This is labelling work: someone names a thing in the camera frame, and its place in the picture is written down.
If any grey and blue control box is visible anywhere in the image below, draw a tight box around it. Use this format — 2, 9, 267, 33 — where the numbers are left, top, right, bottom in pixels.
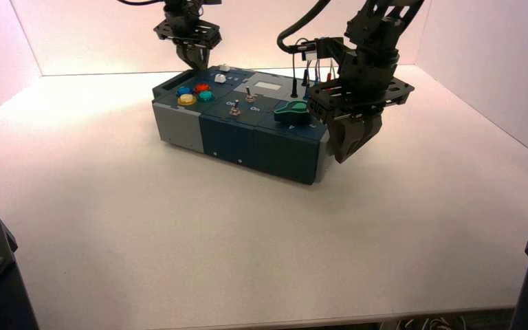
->
151, 65, 336, 186

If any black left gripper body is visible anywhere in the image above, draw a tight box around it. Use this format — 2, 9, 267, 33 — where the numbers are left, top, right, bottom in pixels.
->
153, 10, 223, 49

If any white cable bundle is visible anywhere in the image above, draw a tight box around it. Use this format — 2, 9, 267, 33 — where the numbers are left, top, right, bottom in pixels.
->
379, 314, 474, 330

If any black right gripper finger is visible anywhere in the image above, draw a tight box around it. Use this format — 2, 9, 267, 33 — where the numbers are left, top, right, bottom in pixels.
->
327, 115, 364, 164
358, 113, 384, 148

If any green rotary knob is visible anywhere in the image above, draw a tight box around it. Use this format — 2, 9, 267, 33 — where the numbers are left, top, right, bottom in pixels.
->
273, 101, 312, 124

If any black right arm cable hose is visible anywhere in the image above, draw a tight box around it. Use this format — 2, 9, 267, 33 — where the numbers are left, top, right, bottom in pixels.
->
276, 0, 333, 54

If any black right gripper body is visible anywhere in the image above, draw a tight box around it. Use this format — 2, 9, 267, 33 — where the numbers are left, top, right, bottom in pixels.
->
307, 38, 415, 124

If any black plug jumper cable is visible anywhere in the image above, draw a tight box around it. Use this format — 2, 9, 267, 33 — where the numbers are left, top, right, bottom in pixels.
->
290, 49, 300, 99

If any blue plug jumper cable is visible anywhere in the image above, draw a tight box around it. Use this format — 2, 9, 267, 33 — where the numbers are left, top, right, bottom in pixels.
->
302, 59, 320, 99

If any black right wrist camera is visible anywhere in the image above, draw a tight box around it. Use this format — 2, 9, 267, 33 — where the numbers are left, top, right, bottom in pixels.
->
302, 36, 346, 63

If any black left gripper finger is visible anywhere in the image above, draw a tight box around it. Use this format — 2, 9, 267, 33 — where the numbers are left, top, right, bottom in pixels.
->
176, 44, 200, 70
195, 46, 211, 72

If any red plug jumper cable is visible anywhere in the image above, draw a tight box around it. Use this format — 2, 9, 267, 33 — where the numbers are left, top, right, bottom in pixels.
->
324, 59, 338, 92

